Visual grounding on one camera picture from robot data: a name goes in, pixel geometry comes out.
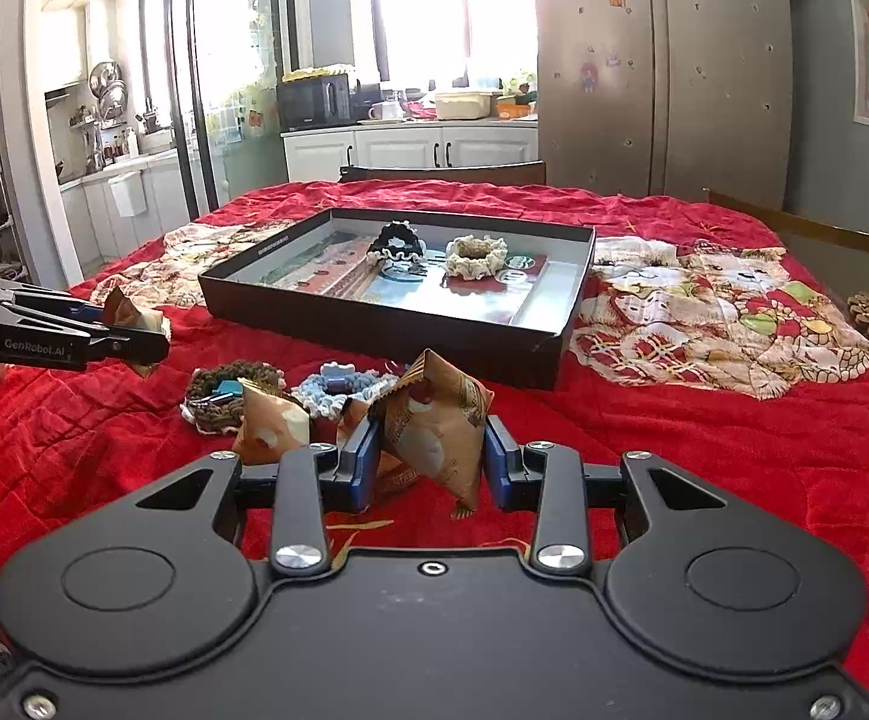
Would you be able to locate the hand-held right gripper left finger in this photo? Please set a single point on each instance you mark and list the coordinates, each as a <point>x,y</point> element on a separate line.
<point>352,469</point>

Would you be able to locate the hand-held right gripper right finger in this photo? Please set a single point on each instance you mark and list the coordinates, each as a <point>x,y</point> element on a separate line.
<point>504,472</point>

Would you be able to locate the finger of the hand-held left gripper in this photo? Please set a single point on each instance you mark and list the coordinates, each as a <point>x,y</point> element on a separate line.
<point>131,345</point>
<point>67,306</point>

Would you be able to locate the brown knitted scrunchie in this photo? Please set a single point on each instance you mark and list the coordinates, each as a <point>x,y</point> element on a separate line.
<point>206,384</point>

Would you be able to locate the light blue frilly scrunchie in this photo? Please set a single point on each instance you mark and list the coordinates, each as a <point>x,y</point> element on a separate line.
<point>314,390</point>

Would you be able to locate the black shallow box tray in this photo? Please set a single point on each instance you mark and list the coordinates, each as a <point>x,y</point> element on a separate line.
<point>374,334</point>

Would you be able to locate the white kitchen counter unit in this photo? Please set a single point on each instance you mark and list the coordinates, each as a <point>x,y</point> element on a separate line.
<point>97,217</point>

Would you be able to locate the white hanging bin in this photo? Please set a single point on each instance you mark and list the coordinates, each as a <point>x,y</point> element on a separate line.
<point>128,195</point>

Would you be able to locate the red printed blanket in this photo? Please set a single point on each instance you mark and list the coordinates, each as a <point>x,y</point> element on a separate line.
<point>704,450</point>

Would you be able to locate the cream knitted scrunchie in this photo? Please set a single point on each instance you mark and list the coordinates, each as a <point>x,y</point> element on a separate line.
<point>458,259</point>

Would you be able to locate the steel pot lids rack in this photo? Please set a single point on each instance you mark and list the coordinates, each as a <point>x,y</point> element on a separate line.
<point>107,90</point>

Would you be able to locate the black frilly scrunchie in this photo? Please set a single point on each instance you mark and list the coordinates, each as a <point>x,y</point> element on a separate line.
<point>397,244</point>

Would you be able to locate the black microwave oven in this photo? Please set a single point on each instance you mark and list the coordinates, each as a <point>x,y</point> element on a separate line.
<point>313,103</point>

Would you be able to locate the dark wooden chair back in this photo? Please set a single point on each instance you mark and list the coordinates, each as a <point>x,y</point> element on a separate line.
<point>442,174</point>
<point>839,232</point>

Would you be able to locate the white kitchen cabinet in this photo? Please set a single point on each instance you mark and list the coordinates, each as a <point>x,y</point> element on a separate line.
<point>397,154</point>

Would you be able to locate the white cup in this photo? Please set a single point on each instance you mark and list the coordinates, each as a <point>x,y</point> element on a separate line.
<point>383,112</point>

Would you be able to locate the cream plastic basin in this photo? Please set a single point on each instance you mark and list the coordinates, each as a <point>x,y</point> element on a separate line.
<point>464,106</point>

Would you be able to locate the steel double door fridge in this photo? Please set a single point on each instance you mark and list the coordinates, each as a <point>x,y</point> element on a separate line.
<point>659,75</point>

